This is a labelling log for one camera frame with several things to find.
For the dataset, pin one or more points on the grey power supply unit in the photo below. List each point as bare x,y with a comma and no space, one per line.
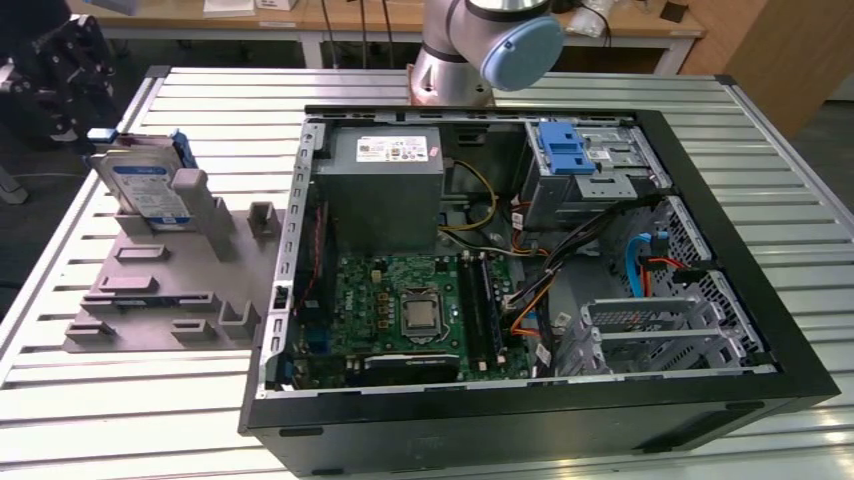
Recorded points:
380,210

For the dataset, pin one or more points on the wooden cabinet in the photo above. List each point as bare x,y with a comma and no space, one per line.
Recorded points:
787,60

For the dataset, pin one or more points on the metal disk bay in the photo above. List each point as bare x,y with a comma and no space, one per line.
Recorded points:
640,340

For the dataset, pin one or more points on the hard disk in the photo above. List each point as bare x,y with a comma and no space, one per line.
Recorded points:
143,185

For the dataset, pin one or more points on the black PC case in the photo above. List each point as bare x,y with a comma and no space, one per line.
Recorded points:
467,425

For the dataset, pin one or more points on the wooden desk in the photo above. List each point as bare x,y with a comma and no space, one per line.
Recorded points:
167,21

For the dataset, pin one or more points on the silver CPU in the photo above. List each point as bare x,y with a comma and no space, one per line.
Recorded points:
420,314

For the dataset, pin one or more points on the black RAM slot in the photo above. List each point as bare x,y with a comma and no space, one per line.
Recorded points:
472,310

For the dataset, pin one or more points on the metal drive cage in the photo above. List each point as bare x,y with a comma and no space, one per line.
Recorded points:
600,195

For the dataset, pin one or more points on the grey parts rack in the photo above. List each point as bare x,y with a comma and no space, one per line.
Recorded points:
180,270

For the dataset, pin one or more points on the green motherboard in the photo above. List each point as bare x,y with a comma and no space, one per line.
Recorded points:
373,300

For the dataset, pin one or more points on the green RAM stick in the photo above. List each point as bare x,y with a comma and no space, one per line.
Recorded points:
492,310

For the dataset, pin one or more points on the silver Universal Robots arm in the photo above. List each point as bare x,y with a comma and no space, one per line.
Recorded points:
454,75

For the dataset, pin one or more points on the black graphics card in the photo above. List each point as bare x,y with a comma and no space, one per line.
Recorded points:
410,367

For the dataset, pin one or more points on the blue plastic drive latch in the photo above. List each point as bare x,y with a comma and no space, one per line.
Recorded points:
556,137

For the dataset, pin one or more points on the grey metal stand foot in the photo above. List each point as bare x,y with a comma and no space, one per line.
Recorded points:
12,192

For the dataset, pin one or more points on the CPU socket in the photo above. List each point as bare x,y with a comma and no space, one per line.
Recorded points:
422,335

